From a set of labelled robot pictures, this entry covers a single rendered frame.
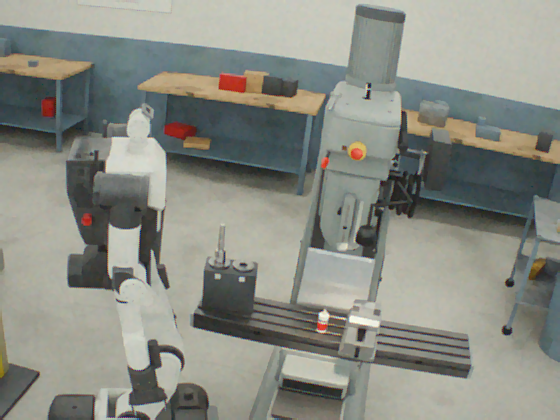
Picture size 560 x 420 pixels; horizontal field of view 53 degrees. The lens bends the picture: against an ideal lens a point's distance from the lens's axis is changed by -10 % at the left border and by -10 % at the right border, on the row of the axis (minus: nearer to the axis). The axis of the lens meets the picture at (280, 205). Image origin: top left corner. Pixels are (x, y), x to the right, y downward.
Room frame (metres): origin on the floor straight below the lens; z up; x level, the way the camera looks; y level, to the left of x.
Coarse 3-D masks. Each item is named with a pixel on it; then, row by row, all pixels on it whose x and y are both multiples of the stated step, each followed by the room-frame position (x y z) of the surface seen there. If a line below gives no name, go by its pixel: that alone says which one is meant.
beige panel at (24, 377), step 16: (0, 320) 2.46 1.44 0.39; (0, 336) 2.44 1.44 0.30; (0, 352) 2.42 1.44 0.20; (0, 368) 2.40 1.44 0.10; (16, 368) 2.49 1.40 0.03; (0, 384) 2.35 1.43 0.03; (16, 384) 2.37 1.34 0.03; (32, 384) 2.42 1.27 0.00; (0, 400) 2.23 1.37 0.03; (16, 400) 2.26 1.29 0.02; (0, 416) 2.12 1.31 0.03
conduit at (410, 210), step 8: (416, 176) 2.37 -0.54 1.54; (408, 184) 2.34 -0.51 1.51; (416, 184) 2.33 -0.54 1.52; (392, 192) 2.45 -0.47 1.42; (400, 192) 2.31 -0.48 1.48; (408, 192) 2.32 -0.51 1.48; (416, 192) 2.31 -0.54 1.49; (392, 200) 2.33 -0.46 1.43; (400, 200) 2.31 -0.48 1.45; (416, 200) 2.30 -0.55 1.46; (392, 208) 2.35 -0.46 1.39; (400, 208) 2.31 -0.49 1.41; (408, 208) 2.32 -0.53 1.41; (408, 216) 2.33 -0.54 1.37
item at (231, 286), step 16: (208, 256) 2.28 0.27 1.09; (208, 272) 2.17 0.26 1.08; (224, 272) 2.17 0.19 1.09; (240, 272) 2.19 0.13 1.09; (256, 272) 2.21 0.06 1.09; (208, 288) 2.17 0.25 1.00; (224, 288) 2.17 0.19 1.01; (240, 288) 2.17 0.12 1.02; (208, 304) 2.17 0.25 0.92; (224, 304) 2.17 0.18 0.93; (240, 304) 2.17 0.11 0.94
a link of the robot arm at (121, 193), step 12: (108, 180) 1.42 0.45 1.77; (120, 180) 1.43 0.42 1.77; (132, 180) 1.44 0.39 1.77; (108, 192) 1.41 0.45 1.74; (120, 192) 1.41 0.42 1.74; (132, 192) 1.42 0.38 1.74; (108, 204) 1.41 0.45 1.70; (120, 204) 1.41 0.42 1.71; (132, 204) 1.42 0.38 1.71; (120, 216) 1.41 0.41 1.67; (132, 216) 1.42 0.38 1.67; (120, 228) 1.41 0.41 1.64; (132, 228) 1.42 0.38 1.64
